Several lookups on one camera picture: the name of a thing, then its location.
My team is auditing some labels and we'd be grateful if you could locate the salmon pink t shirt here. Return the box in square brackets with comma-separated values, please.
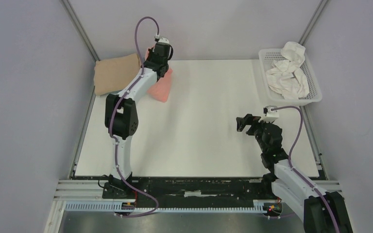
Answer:
[144, 46, 173, 103]

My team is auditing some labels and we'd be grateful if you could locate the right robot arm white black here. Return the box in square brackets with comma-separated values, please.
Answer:
[236, 114, 353, 233]

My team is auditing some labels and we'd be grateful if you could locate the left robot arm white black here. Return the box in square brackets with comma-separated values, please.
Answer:
[102, 42, 173, 199]

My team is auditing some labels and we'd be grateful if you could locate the folded beige t shirt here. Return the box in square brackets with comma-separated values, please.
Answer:
[94, 53, 141, 96]

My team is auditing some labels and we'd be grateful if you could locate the crumpled white t shirt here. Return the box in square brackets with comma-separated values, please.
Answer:
[265, 42, 309, 100]

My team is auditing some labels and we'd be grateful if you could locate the white plastic basket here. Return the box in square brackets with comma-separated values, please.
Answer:
[258, 49, 322, 106]

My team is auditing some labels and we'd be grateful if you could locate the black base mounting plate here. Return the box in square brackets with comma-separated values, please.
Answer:
[101, 176, 282, 208]

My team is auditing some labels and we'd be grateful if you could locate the small electronics board with leds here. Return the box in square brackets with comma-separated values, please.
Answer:
[266, 203, 283, 216]

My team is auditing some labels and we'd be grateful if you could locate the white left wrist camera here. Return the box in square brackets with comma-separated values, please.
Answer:
[154, 34, 170, 45]

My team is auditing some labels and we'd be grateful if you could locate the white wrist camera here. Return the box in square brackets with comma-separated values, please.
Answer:
[154, 34, 170, 45]
[259, 105, 279, 123]

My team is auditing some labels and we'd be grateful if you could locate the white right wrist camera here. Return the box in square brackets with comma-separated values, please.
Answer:
[259, 105, 279, 123]

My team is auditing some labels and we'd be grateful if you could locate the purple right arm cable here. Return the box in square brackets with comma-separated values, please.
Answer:
[271, 105, 340, 233]

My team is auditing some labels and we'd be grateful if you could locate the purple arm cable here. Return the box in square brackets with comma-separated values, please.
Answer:
[271, 105, 340, 233]
[108, 17, 160, 218]

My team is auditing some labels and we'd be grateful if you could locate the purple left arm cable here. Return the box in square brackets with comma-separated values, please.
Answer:
[108, 17, 160, 218]

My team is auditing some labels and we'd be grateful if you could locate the white slotted cable duct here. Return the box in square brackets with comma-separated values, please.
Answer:
[64, 201, 274, 214]

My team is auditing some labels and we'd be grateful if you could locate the left aluminium frame post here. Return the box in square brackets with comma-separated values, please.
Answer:
[60, 0, 100, 61]

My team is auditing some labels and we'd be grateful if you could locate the aluminium frame post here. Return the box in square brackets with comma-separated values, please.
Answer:
[60, 0, 100, 61]
[298, 0, 330, 45]

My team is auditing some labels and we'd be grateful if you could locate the right aluminium frame post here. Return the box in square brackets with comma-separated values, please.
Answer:
[298, 0, 330, 45]

